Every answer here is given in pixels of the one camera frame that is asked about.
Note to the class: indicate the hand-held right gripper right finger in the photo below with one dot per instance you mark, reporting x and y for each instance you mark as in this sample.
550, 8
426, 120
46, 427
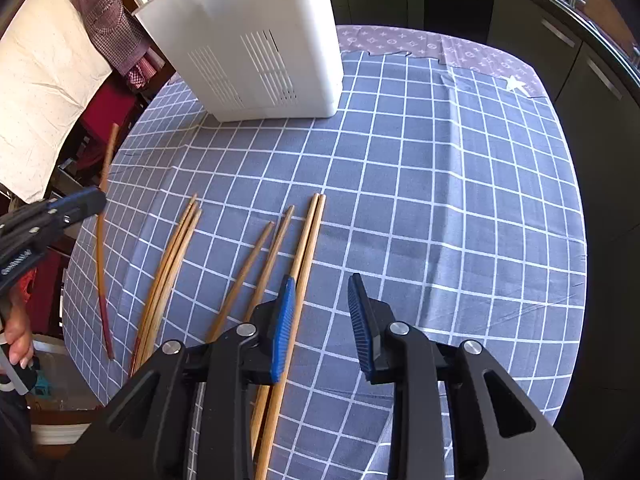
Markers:
360, 320

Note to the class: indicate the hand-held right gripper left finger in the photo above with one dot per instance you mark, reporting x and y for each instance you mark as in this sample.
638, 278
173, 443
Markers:
282, 330

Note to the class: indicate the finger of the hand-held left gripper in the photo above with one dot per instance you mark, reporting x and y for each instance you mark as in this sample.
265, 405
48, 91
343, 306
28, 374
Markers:
82, 202

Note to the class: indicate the dark reddish wooden chopstick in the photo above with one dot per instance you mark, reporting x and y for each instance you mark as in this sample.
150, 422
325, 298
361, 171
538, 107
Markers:
100, 260

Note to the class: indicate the light wooden chopstick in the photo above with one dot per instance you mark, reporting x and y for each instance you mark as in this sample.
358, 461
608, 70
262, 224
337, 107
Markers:
240, 280
169, 285
272, 255
305, 240
313, 242
162, 282
156, 280

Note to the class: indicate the white plastic utensil container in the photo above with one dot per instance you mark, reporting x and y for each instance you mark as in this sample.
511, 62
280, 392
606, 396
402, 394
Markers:
250, 35

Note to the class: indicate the person's left hand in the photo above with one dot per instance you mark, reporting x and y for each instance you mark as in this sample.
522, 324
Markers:
17, 332

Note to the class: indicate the red wooden chair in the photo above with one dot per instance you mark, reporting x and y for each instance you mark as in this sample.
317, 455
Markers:
107, 107

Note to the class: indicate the white hanging cloth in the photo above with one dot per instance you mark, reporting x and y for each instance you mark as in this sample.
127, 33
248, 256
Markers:
40, 85

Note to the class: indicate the blue grid tablecloth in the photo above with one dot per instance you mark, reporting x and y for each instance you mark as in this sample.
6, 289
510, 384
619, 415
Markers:
425, 210

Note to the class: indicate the clear plastic storage bin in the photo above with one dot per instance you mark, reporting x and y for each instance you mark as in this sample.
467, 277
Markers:
60, 385

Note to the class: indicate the red checked apron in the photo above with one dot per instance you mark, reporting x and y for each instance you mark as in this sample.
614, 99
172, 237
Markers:
110, 20

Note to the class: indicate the grey patterned tablecloth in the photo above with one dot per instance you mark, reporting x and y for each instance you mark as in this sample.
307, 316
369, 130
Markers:
400, 40

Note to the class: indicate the black built-in dishwasher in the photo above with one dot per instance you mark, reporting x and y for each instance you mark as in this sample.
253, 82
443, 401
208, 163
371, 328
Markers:
455, 0

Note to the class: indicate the dark stone countertop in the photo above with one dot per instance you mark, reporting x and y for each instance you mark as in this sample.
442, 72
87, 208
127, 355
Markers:
590, 25

